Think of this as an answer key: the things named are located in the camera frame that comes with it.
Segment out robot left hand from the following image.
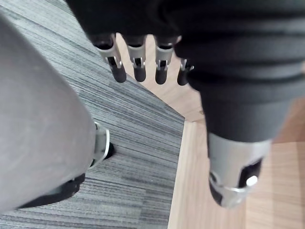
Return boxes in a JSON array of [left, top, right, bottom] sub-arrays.
[[64, 0, 305, 209]]

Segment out grey striped carpet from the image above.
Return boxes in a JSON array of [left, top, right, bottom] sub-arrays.
[[0, 0, 186, 229]]

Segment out dark robot left foot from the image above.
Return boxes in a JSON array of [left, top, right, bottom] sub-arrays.
[[18, 142, 115, 209]]

